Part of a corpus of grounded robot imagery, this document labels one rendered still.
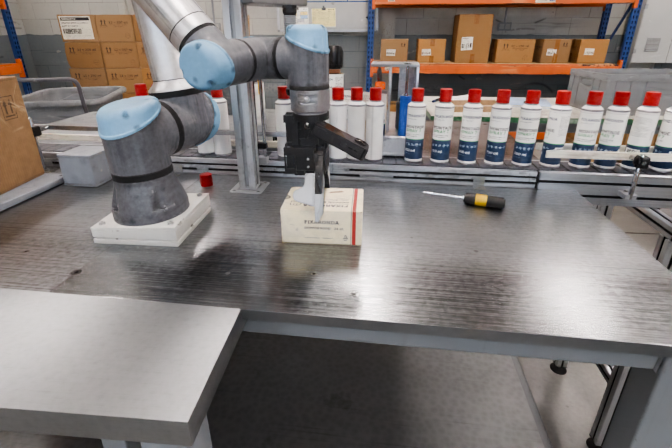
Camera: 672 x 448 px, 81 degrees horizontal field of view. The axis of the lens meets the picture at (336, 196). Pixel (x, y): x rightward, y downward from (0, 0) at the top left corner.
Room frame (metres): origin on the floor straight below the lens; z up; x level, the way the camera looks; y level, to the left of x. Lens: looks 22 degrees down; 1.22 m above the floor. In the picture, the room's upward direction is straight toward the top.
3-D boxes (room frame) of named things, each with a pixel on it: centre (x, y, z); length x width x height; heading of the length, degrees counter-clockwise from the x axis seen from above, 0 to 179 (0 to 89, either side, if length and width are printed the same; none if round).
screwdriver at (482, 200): (0.91, -0.31, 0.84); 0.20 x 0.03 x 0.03; 68
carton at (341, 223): (0.76, 0.02, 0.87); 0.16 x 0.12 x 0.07; 85
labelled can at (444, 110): (1.10, -0.30, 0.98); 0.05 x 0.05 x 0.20
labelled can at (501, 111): (1.08, -0.45, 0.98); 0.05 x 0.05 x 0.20
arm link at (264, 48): (0.79, 0.15, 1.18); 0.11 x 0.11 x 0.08; 66
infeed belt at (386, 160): (1.17, 0.26, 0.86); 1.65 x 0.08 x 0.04; 83
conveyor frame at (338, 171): (1.17, 0.26, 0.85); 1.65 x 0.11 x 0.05; 83
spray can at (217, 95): (1.18, 0.35, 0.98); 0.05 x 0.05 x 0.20
